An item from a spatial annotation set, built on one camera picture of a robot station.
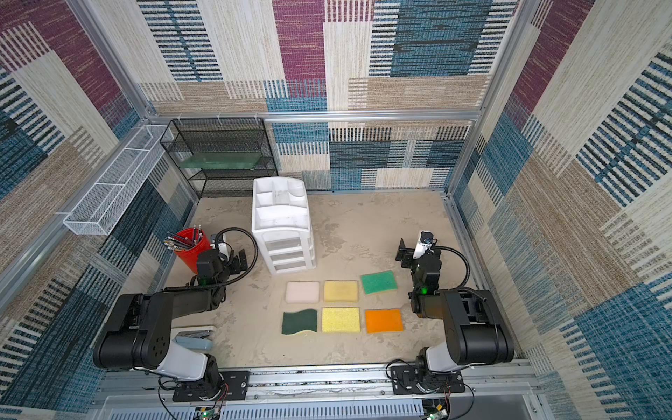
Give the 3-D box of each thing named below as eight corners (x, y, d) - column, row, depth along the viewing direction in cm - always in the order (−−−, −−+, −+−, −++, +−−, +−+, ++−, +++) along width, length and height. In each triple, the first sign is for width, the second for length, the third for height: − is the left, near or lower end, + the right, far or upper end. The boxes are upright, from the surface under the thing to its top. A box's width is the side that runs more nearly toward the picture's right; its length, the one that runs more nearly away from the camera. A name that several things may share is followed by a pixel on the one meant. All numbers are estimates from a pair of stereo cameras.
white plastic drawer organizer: (269, 276, 96) (250, 236, 77) (268, 224, 112) (253, 179, 92) (319, 268, 98) (313, 227, 79) (311, 218, 114) (305, 172, 94)
